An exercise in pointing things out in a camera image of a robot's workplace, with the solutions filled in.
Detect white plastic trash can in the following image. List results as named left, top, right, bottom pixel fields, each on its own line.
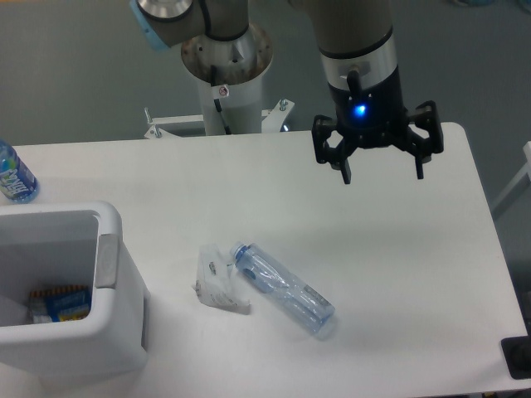
left=1, top=201, right=150, bottom=378

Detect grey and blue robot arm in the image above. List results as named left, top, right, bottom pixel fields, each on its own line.
left=130, top=1, right=444, bottom=182

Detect white paper wrapper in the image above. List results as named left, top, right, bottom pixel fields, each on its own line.
left=192, top=244, right=251, bottom=315

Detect blue snack packet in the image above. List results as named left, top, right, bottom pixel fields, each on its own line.
left=28, top=284, right=91, bottom=324

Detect black clamp at table corner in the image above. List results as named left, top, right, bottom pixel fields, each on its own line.
left=501, top=336, right=530, bottom=380

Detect black pedestal cable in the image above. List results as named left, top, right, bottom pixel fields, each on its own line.
left=209, top=65, right=233, bottom=136

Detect clear plastic bottle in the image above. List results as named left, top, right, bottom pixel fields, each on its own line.
left=230, top=241, right=339, bottom=340

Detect white frame at right edge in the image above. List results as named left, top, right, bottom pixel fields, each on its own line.
left=490, top=141, right=530, bottom=220

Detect blue labelled water bottle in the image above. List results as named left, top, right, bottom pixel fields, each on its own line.
left=1, top=140, right=40, bottom=204

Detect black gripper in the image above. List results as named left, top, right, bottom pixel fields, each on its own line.
left=311, top=69, right=444, bottom=184

